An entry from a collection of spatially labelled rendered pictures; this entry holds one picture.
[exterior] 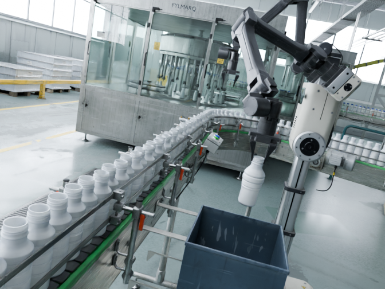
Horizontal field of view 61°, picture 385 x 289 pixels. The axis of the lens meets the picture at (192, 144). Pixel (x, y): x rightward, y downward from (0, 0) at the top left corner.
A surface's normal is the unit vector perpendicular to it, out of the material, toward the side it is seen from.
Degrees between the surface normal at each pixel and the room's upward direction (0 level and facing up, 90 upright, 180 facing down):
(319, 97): 90
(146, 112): 90
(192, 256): 90
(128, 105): 90
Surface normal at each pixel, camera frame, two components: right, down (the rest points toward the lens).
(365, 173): -0.48, 0.11
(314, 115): -0.22, 0.36
